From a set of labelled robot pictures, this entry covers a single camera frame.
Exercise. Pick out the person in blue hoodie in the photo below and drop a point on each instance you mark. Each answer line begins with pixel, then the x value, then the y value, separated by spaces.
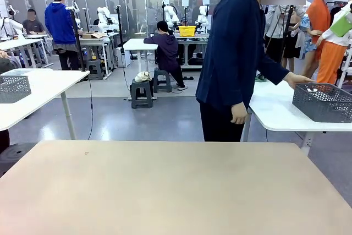
pixel 59 23

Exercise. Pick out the mannequin in orange jacket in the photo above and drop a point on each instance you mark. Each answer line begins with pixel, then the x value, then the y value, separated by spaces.
pixel 319 15

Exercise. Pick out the mannequin in grey shirt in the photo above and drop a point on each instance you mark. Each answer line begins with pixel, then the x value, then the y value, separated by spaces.
pixel 275 20

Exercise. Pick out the grey plastic stool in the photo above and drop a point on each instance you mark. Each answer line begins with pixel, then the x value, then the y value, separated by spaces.
pixel 141 85
pixel 94 65
pixel 160 72

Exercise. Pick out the figure in floral blue shirt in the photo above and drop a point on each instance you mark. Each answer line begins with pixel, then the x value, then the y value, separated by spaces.
pixel 305 26

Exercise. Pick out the person's left forearm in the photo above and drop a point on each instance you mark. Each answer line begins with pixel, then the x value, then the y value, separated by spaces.
pixel 277 67

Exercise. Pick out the grey perforated plastic basket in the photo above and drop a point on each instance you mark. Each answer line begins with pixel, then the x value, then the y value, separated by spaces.
pixel 13 89
pixel 321 108

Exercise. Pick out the beige cloth bundle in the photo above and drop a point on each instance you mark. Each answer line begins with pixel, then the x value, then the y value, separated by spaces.
pixel 141 76

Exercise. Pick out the person in navy jacket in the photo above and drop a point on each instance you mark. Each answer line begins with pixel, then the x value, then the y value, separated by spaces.
pixel 233 53

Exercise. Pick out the black plastic stool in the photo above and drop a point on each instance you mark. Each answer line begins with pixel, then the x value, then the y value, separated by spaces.
pixel 16 153

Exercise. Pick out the black tripod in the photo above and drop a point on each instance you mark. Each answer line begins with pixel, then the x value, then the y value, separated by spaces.
pixel 287 26

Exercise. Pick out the person in grey t-shirt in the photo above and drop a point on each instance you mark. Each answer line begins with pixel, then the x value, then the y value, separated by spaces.
pixel 34 27

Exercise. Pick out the black camera stand pole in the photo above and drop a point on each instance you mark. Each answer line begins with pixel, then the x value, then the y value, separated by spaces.
pixel 119 26
pixel 77 39

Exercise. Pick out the white desk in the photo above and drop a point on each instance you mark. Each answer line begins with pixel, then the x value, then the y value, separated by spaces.
pixel 19 43
pixel 93 41
pixel 137 43

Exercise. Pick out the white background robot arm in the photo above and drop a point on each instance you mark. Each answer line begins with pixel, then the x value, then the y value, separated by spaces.
pixel 203 12
pixel 103 17
pixel 15 23
pixel 169 10

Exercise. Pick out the person's right forearm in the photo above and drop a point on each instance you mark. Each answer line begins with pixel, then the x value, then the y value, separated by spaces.
pixel 233 92

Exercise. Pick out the open cardboard box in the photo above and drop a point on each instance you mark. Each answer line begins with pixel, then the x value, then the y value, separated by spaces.
pixel 90 36

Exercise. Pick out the person's left hand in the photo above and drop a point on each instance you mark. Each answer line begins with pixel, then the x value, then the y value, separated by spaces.
pixel 298 79

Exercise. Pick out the white workbench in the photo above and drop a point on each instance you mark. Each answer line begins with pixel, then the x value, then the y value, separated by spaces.
pixel 192 39

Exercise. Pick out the person's right hand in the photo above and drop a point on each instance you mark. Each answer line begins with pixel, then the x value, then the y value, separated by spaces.
pixel 239 114

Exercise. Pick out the yellow basket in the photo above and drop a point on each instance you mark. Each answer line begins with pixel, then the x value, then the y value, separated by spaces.
pixel 187 31

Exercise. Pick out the white perforated tray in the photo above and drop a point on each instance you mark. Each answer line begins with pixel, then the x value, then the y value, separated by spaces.
pixel 15 72

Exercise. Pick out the person in purple hoodie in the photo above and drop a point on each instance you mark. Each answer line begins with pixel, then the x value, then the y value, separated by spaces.
pixel 166 50

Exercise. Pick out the light green bag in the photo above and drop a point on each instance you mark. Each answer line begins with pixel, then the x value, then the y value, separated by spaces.
pixel 341 26

